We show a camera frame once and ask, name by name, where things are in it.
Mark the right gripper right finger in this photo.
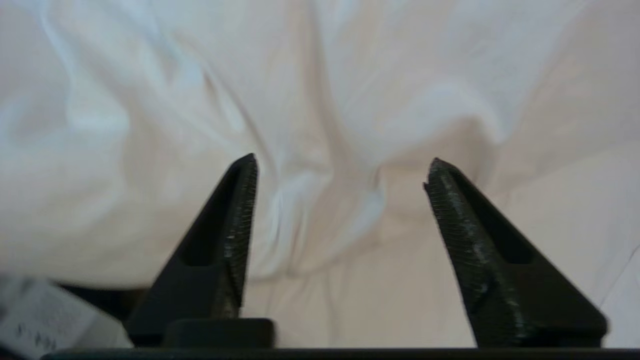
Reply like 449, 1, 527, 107
423, 157, 609, 349

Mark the white paper label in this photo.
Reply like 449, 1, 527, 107
0, 275, 135, 360

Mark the white rumpled duvet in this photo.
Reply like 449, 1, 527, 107
0, 0, 640, 349

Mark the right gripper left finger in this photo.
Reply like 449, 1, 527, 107
124, 153, 276, 349

